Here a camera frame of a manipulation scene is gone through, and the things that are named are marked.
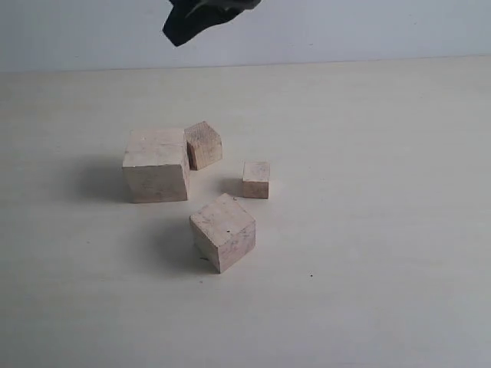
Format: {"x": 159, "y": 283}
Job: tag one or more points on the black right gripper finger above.
{"x": 188, "y": 18}

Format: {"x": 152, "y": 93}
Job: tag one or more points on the third largest wooden cube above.
{"x": 204, "y": 145}

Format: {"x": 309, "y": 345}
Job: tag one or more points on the smallest wooden cube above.
{"x": 255, "y": 180}

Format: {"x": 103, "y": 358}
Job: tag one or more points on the second largest wooden cube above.
{"x": 223, "y": 231}

